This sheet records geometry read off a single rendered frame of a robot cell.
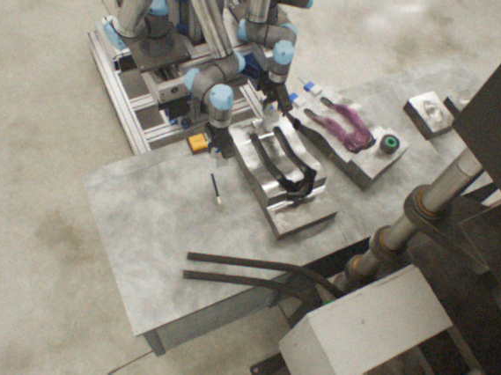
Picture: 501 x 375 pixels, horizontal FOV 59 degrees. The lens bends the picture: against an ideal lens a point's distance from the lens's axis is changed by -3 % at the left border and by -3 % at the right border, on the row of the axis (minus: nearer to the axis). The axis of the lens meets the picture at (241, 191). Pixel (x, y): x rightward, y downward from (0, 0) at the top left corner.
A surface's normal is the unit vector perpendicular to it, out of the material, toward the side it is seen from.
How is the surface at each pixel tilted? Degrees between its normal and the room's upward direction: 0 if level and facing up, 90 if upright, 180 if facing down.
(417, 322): 0
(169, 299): 0
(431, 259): 0
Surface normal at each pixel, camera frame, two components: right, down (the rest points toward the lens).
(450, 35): 0.08, -0.46
